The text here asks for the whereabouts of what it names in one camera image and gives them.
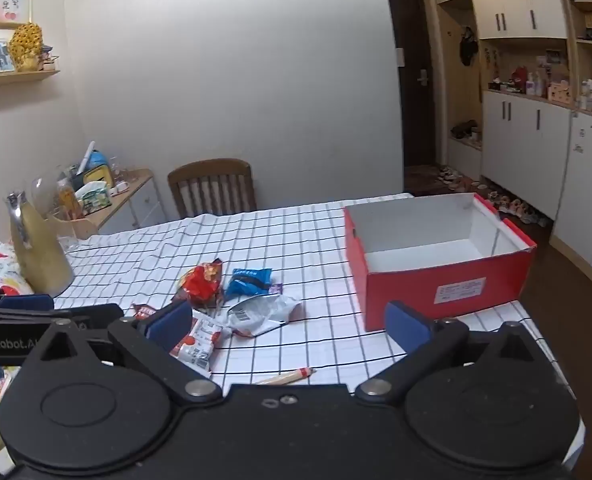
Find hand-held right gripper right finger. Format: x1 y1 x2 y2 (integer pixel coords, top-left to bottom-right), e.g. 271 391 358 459
354 301 567 407

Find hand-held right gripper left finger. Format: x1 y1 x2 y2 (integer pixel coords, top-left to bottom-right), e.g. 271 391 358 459
23 301 225 409

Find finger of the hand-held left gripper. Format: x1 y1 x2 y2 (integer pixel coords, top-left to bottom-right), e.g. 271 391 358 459
0 303 125 332
0 275 55 311

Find brown red snack packet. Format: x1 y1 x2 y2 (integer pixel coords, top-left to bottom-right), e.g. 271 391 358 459
132 285 225 322

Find red white snack packet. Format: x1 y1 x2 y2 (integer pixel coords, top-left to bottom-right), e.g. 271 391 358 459
168 310 225 375

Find red cardboard box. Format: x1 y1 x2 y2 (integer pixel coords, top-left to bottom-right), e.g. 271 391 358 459
343 192 537 332

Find yellow red snack packet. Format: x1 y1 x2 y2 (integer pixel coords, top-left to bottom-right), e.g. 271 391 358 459
182 258 224 306

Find blue snack packet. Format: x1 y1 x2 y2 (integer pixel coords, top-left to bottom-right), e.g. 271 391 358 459
224 268 273 298

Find white squeeze tube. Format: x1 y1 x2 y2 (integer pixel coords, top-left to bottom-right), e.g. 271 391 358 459
224 294 303 337

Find tan sausage stick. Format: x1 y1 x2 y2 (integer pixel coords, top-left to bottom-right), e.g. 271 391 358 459
253 367 317 386

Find colourful plastic bag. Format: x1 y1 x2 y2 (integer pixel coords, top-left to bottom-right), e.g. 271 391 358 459
0 240 34 297

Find orange bottle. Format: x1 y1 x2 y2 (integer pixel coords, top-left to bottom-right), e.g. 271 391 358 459
57 180 83 221

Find green tissue pack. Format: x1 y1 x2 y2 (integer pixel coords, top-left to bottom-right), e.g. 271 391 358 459
74 182 113 211

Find white wood-topped side cabinet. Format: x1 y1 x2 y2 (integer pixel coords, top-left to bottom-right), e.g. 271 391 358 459
68 169 169 241

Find black checked white tablecloth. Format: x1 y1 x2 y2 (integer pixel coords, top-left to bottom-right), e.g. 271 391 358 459
0 192 574 461

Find yellow blue bag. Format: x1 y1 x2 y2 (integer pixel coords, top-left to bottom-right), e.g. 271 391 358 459
78 150 113 188

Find wooden chair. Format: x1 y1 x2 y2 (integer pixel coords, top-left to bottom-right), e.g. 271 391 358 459
167 158 257 220

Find group of glass cups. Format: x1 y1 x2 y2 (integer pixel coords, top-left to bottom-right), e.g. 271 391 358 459
108 156 137 186

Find row of shoes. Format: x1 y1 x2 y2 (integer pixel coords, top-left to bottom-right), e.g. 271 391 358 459
436 165 551 226

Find brown shoes in nook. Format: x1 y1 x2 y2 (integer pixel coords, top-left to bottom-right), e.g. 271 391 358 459
450 120 481 141

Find white lower cabinet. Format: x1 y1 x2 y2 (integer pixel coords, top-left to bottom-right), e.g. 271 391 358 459
482 90 574 218

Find white stickered cabinet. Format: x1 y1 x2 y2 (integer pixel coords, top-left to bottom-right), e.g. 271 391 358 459
550 110 592 306

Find dark wooden door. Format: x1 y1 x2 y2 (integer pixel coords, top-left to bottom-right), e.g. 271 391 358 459
385 0 437 168

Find gold ornament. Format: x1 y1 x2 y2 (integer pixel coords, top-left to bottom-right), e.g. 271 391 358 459
8 22 44 72

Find group of countertop bottles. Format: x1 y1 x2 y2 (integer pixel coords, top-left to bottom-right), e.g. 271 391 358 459
488 49 592 115

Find black hanging bag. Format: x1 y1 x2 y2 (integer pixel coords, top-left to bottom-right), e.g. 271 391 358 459
458 26 479 67

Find wooden wall shelf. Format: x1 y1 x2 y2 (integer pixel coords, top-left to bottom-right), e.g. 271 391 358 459
0 69 62 98

